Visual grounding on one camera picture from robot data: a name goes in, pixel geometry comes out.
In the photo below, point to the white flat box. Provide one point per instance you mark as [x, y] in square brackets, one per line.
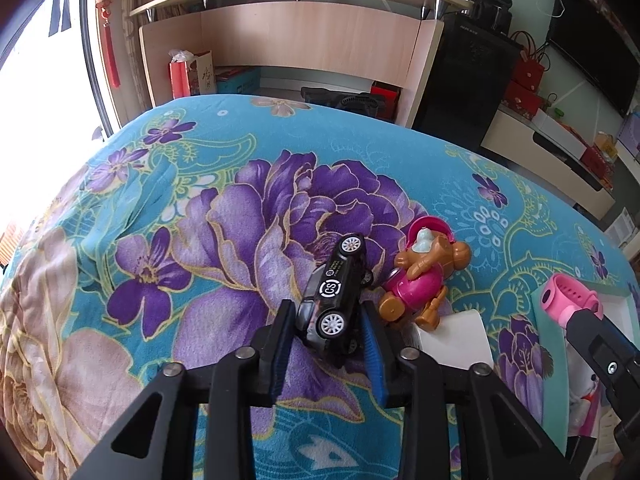
[568, 142]

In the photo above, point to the pink kids smartwatch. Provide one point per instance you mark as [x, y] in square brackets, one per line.
[563, 295]

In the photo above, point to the red handbag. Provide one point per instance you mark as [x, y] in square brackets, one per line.
[528, 69]

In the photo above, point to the magenta lighter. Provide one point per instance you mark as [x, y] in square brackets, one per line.
[586, 429]

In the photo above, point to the black water dispenser cabinet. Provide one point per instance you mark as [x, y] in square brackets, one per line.
[470, 73]

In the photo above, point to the red gift bag on floor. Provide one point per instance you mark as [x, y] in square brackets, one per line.
[191, 74]

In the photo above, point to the wall mounted black television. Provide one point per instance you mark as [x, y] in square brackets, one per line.
[586, 38]

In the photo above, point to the red gift box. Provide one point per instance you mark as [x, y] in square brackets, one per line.
[522, 101]

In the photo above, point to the teal storage crate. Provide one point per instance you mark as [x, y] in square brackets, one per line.
[237, 80]

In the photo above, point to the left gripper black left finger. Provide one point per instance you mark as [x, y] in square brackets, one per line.
[155, 437]

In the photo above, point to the white square charger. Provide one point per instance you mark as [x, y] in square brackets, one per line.
[459, 341]

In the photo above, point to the red white glue bottle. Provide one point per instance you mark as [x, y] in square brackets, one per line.
[586, 396]

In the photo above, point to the floral blue tablecloth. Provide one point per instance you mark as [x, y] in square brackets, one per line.
[181, 237]

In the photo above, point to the black bag on floor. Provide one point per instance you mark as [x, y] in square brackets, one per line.
[362, 103]

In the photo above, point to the wooden shelf desk unit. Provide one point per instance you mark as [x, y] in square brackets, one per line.
[390, 41]

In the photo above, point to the brown pink puppy figurine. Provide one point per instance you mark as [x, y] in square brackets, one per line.
[417, 284]

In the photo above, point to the white tv stand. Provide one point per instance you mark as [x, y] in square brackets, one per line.
[512, 140]

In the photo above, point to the black plug adapter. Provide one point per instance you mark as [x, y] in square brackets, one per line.
[578, 451]

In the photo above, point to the red hanging knot decoration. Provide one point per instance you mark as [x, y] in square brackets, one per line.
[104, 11]

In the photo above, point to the black toy car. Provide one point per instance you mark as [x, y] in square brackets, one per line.
[328, 320]

